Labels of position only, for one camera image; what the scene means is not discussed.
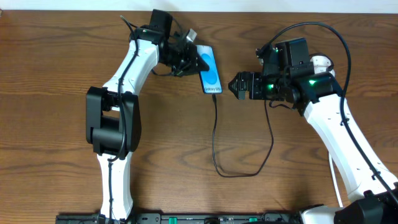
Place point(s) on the blue Samsung Galaxy smartphone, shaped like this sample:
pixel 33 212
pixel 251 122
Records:
pixel 210 79

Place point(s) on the white USB wall charger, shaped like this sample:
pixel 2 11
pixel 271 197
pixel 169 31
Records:
pixel 322 63

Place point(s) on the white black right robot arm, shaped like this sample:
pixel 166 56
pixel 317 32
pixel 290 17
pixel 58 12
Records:
pixel 308 82

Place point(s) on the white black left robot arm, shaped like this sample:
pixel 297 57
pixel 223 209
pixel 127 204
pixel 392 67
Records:
pixel 113 118

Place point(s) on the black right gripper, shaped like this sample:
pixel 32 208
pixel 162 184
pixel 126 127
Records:
pixel 249 86

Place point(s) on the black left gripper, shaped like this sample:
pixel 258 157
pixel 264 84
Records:
pixel 189 59

